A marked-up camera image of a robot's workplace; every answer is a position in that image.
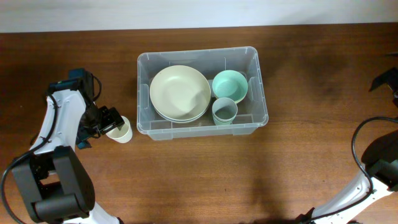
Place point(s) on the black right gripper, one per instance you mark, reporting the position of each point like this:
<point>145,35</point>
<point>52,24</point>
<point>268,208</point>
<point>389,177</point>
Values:
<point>391,79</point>

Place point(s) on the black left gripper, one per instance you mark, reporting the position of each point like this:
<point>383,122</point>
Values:
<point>113,119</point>

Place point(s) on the cream cup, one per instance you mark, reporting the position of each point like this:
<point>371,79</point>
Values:
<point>122,135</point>

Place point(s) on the grey cup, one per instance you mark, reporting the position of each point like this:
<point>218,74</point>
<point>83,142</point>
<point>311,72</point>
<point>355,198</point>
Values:
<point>224,105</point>

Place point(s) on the green small bowl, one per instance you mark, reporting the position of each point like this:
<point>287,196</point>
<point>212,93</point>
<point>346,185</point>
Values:
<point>229,84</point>

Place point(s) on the green cup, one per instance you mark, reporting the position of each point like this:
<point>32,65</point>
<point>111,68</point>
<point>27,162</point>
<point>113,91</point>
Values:
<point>223,118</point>

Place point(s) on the yellow small bowl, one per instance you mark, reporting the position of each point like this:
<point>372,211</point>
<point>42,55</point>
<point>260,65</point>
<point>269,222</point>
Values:
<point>240,100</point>

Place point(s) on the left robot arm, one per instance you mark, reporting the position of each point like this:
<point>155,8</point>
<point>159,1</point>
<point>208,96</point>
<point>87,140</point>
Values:
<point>52,181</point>

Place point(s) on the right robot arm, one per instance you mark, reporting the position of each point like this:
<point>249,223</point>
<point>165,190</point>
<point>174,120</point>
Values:
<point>376,179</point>

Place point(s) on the clear plastic storage bin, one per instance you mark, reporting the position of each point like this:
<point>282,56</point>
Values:
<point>252,111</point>

